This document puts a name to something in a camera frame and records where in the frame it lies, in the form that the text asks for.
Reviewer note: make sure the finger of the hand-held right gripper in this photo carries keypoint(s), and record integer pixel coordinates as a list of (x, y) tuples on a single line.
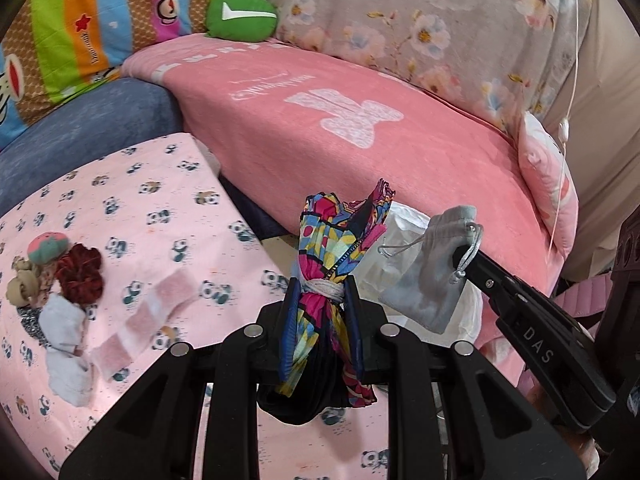
[(530, 325)]

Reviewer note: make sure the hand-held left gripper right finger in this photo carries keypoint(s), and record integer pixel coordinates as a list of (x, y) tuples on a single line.
[(352, 322)]

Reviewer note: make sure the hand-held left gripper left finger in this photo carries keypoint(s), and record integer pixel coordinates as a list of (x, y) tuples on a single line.
[(290, 332)]

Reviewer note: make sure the colourful patterned cloth bundle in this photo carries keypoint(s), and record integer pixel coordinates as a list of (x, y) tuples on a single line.
[(320, 240)]

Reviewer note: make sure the white plastic bag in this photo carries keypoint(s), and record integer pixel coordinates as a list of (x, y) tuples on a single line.
[(402, 225)]

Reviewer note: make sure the white sock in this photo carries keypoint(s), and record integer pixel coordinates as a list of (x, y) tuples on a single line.
[(62, 322), (70, 377)]

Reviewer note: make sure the pink green round puff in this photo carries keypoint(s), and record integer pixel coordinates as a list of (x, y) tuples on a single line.
[(47, 247)]

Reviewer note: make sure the pink quilted cushion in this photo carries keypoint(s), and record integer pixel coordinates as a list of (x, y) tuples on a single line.
[(585, 295)]

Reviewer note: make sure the pink white striped strip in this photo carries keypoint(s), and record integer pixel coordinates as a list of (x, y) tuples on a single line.
[(145, 320)]

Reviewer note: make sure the pink floral pillow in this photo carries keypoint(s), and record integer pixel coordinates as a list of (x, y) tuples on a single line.
[(545, 170)]

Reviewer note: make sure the pink blanket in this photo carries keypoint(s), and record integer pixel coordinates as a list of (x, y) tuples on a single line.
[(300, 160)]

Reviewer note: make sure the pink panda printed sheet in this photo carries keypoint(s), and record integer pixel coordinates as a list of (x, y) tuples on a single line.
[(150, 200)]

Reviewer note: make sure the dark red scrunchie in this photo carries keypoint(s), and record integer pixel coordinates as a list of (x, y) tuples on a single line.
[(80, 275)]

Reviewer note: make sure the black white patterned cloth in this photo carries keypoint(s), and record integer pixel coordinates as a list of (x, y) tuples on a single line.
[(32, 325)]

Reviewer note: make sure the blue sofa cushion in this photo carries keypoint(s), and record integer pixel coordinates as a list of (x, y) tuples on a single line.
[(100, 110)]

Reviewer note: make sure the grey floral quilt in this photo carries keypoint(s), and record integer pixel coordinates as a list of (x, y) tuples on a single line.
[(400, 10)]

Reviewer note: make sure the green cushion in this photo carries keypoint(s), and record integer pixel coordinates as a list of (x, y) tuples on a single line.
[(240, 15)]

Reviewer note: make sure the striped cartoon pillow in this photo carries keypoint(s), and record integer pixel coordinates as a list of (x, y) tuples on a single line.
[(100, 10)]

